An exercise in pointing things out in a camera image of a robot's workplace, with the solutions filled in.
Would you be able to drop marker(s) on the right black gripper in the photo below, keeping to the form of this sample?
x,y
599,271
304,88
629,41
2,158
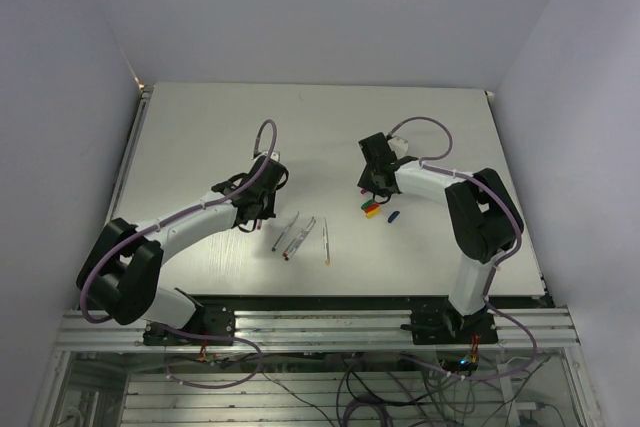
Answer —
x,y
365,183

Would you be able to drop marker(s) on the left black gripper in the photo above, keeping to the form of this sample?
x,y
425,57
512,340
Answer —
x,y
268,210

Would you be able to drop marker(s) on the green pen cap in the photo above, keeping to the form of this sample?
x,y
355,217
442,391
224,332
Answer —
x,y
367,204

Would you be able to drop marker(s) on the green marker pen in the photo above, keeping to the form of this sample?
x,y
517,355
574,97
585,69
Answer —
x,y
284,232

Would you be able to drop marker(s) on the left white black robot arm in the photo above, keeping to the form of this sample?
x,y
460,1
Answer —
x,y
120,278

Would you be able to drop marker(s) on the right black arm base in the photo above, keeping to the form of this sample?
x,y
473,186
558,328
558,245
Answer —
x,y
435,321

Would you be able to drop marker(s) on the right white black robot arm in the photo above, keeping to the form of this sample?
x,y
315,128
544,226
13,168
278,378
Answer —
x,y
486,224

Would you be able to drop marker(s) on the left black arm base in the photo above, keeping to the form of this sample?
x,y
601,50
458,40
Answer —
x,y
200,327

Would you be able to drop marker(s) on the yellow pen cap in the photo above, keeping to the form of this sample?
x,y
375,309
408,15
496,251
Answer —
x,y
372,213

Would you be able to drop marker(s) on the blue pen cap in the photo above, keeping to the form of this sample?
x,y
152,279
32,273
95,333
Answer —
x,y
393,216

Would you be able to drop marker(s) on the yellow marker pen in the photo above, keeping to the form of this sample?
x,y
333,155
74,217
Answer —
x,y
326,243

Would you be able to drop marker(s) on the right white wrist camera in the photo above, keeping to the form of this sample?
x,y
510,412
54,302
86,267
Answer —
x,y
398,145

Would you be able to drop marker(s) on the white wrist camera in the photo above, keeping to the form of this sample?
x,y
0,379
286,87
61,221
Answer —
x,y
275,155
398,145

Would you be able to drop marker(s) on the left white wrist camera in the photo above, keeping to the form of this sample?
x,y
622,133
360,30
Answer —
x,y
275,155

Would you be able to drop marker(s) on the aluminium rail frame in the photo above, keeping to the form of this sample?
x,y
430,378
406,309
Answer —
x,y
106,375

